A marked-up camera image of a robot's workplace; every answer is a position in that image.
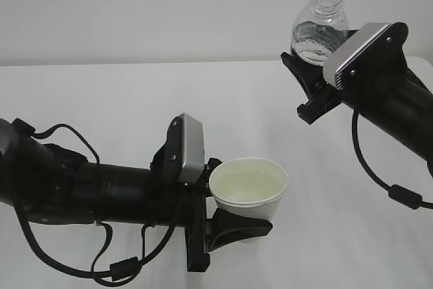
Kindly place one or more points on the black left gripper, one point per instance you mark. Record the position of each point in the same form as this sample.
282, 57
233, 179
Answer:
201, 236

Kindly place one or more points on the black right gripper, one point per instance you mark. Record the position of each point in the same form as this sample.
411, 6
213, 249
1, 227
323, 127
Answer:
379, 67

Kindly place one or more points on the clear plastic water bottle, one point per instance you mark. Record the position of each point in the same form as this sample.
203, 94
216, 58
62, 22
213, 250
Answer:
319, 30

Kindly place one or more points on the white paper cup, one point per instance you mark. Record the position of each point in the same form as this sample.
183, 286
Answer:
249, 187

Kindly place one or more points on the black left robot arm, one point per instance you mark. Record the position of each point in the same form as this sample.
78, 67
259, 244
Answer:
56, 186

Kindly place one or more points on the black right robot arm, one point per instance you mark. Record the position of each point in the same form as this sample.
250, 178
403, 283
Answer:
404, 112

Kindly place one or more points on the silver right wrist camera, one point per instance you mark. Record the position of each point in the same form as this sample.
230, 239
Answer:
335, 66

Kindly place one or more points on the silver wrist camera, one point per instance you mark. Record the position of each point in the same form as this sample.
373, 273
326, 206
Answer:
192, 149
335, 66

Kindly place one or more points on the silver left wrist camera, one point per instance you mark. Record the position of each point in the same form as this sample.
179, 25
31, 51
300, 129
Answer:
192, 149

